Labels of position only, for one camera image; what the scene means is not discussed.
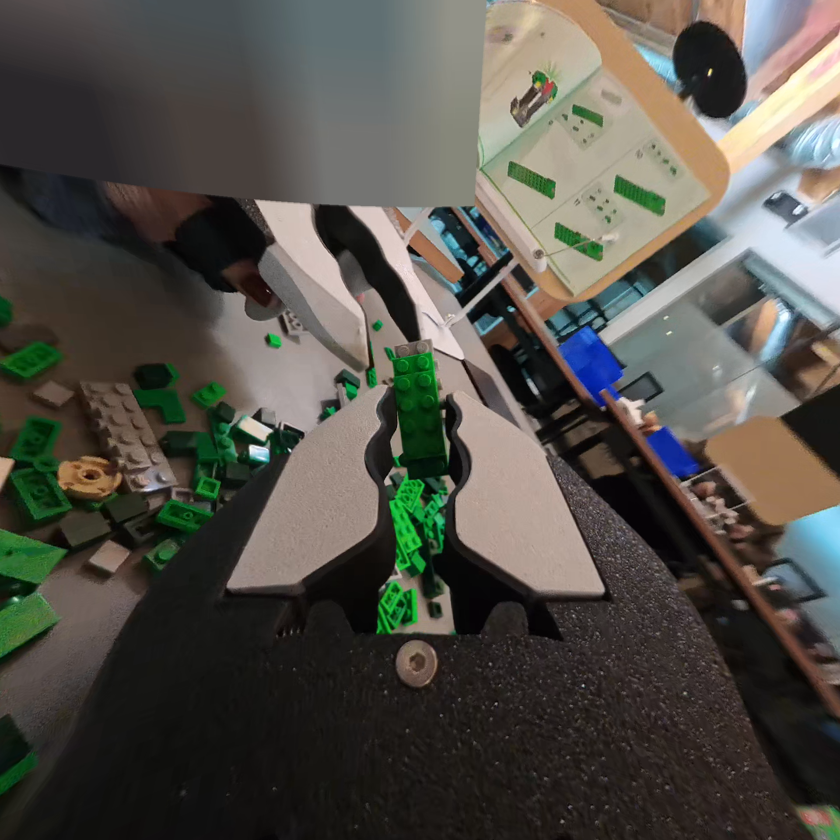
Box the green toy brick plate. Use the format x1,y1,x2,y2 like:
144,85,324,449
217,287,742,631
392,339,452,479

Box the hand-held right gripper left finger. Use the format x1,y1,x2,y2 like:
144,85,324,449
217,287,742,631
226,386,399,632

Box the white cord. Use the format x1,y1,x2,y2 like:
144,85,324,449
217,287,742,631
444,261,517,326

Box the large grey studded plate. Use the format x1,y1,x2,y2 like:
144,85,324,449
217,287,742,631
79,381,179,494

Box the blue storage bin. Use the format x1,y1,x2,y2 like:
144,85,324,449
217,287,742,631
646,426,702,479
557,325,625,403

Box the instruction sheet on wooden board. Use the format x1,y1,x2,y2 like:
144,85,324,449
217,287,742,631
474,0,733,304

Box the black round disc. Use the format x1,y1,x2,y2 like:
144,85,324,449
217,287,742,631
672,20,748,119

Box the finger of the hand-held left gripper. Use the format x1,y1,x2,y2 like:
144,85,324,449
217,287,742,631
245,202,370,369
313,205,464,361

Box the pile of green toy bricks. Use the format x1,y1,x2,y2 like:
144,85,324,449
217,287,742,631
0,295,455,796

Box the person's left forearm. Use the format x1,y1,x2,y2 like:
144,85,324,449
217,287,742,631
0,167,201,229

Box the cardboard box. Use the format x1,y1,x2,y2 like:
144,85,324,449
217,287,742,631
705,415,840,527

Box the person's left hand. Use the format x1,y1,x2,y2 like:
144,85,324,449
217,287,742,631
235,261,275,308

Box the tan round toy piece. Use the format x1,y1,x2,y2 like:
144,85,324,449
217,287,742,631
57,456,124,504

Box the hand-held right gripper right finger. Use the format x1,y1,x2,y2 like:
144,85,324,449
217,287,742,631
432,391,606,635

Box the grey desk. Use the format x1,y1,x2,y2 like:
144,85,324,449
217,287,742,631
0,190,539,834

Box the building instruction sheet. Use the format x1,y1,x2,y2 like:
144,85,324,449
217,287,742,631
478,0,714,296

